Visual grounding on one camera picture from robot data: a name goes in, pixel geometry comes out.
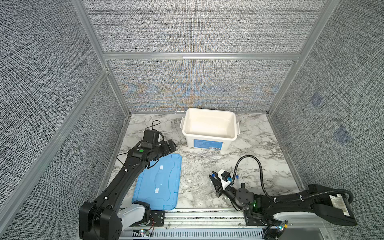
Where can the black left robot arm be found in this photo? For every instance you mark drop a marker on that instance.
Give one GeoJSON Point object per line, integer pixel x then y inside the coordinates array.
{"type": "Point", "coordinates": [99, 219]}

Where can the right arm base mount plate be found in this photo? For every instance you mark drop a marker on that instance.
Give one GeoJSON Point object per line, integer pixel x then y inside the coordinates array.
{"type": "Point", "coordinates": [253, 219]}

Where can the aluminium mounting rail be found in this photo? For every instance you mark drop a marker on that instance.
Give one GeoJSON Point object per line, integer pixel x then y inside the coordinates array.
{"type": "Point", "coordinates": [228, 224]}

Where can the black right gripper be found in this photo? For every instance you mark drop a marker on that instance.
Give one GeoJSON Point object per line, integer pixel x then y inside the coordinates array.
{"type": "Point", "coordinates": [219, 189]}

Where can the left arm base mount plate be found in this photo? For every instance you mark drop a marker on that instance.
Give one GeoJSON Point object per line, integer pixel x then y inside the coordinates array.
{"type": "Point", "coordinates": [156, 219]}

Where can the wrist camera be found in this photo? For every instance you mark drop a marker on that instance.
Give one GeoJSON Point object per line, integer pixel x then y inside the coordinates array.
{"type": "Point", "coordinates": [225, 179]}
{"type": "Point", "coordinates": [151, 139]}

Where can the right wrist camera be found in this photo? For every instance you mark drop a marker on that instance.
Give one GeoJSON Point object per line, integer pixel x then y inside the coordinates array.
{"type": "Point", "coordinates": [225, 179]}

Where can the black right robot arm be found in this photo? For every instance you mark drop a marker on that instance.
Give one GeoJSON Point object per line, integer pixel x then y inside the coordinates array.
{"type": "Point", "coordinates": [331, 205]}

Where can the blue plastic bin lid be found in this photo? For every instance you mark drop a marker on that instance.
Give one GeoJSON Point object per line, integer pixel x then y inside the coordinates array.
{"type": "Point", "coordinates": [159, 186]}

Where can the white plastic storage bin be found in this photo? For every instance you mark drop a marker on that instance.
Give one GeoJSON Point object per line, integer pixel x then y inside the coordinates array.
{"type": "Point", "coordinates": [209, 129]}

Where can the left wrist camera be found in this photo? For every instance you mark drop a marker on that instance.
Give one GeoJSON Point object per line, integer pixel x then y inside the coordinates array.
{"type": "Point", "coordinates": [151, 139]}

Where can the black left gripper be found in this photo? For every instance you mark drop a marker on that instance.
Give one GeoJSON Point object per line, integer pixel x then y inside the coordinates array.
{"type": "Point", "coordinates": [167, 149]}

